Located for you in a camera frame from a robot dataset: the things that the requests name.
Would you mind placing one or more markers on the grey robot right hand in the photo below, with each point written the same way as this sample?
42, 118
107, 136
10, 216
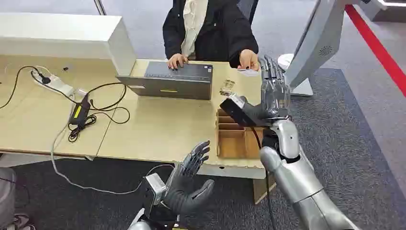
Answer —
276, 95

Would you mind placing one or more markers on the white kiosk stand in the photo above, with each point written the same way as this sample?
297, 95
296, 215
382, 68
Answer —
317, 41

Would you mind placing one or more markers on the wooden compartment box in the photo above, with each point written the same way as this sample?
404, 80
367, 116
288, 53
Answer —
233, 143

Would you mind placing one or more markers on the grey round bin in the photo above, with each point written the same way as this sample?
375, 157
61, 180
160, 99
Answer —
6, 196

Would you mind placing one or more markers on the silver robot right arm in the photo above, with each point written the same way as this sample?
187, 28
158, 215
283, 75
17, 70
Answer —
301, 177

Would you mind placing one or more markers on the white card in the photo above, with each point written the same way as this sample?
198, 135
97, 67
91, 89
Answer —
249, 73

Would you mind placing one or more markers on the person's left hand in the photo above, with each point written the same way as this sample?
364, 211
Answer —
249, 58

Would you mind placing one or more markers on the person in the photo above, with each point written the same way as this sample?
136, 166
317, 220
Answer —
222, 31

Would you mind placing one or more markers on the white power strip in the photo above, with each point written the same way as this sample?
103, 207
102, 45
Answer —
58, 84

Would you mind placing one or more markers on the wooden desk leg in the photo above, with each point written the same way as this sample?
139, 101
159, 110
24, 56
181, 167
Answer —
261, 190

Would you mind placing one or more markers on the grey laptop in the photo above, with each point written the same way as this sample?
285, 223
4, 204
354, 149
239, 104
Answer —
177, 82

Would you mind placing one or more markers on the person's right hand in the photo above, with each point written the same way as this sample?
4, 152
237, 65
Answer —
177, 61

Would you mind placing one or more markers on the white desk riser box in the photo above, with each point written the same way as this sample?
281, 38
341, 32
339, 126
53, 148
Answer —
63, 35

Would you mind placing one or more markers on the grey platform base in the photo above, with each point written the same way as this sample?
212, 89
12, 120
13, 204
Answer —
387, 11

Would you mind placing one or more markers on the clear plastic holder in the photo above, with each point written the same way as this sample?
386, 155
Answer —
227, 86

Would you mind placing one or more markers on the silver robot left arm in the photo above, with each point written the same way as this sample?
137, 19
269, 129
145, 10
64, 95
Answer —
142, 223

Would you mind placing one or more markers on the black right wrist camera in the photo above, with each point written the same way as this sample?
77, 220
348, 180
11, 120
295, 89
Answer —
236, 111

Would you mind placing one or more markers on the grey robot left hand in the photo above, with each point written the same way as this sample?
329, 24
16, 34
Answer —
182, 193

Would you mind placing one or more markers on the shoes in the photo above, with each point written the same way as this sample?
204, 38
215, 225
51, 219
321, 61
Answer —
22, 222

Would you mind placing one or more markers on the black power adapter yellow label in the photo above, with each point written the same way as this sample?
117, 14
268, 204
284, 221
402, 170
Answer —
78, 111

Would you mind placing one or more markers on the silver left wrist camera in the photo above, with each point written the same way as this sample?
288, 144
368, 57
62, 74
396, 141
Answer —
155, 188

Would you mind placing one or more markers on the black plug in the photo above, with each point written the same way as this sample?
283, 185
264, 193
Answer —
45, 78

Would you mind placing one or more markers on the dark office chair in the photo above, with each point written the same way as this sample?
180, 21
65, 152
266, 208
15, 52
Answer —
247, 8

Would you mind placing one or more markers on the metal pole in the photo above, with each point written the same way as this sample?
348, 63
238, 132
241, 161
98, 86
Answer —
100, 7

